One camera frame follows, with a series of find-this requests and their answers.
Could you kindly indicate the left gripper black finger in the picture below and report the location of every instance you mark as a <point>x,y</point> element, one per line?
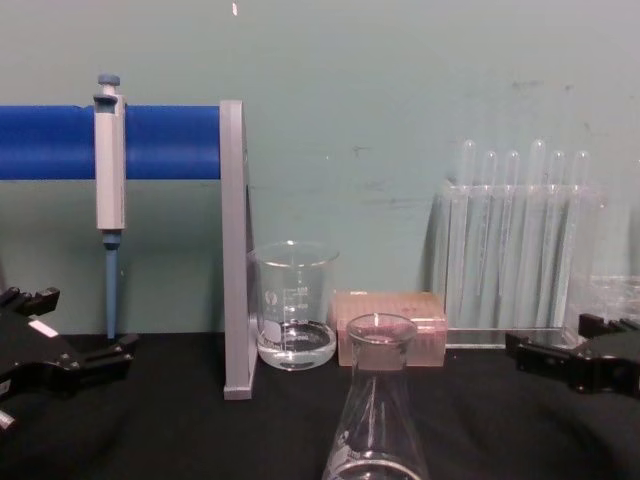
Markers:
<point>100,357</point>
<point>37,300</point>

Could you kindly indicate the grey stand upright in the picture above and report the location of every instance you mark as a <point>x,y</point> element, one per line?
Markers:
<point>234,250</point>

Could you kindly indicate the clear glass beaker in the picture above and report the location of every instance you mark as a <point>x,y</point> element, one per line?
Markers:
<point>295,320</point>

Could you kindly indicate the black table cloth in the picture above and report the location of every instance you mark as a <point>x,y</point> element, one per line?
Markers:
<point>200,440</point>

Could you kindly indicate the clear glass test tube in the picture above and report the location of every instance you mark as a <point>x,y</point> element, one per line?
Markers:
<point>580,175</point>
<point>511,175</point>
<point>557,175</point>
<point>537,165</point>
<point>490,175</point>
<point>469,165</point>

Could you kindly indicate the grey and blue pipette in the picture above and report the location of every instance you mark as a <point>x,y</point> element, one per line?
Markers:
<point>111,170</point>

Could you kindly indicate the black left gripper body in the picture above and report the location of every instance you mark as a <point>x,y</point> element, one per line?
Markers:
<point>27,352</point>

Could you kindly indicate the pink pipette tip box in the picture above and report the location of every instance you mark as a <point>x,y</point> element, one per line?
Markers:
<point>425,320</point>

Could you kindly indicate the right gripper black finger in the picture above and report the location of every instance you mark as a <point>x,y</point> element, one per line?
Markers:
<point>612,332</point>
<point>555,362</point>

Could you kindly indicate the clear acrylic tube rack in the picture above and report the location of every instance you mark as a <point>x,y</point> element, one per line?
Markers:
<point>520,310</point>

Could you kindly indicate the clear glass conical flask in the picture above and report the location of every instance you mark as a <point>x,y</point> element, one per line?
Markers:
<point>377,415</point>

